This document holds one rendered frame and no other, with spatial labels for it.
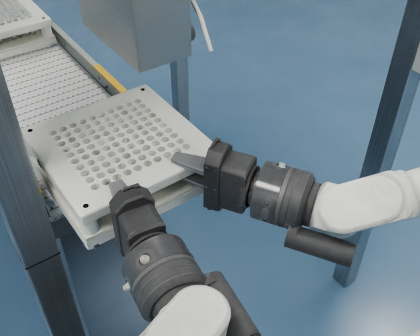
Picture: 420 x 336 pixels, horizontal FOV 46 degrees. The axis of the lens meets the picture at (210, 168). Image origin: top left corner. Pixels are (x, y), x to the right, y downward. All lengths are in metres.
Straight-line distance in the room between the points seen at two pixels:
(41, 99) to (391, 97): 0.87
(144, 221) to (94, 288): 0.73
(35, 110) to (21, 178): 0.43
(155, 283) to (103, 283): 0.78
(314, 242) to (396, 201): 0.12
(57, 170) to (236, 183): 0.27
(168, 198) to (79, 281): 0.58
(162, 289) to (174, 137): 0.32
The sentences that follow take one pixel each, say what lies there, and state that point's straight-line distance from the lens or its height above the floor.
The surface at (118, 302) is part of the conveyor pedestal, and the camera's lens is 1.46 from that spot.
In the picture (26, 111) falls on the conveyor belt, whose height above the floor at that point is 0.89.
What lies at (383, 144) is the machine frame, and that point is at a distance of 1.47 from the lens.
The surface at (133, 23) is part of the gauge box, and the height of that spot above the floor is 1.19.
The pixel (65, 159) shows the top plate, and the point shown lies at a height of 1.03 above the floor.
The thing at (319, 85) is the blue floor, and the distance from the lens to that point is 2.94.
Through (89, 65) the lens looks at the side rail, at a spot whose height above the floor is 0.92.
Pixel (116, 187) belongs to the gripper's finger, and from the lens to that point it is 0.72.
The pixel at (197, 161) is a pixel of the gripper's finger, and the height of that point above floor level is 1.04.
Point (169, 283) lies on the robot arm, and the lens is 0.59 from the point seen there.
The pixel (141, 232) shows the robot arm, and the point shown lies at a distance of 0.63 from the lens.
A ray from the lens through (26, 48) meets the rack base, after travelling 1.41.
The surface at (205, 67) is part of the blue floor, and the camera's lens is 3.04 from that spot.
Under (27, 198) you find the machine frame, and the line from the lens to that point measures 0.80.
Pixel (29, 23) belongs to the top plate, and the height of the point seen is 0.96.
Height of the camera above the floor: 1.53
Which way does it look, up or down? 42 degrees down
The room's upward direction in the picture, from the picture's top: straight up
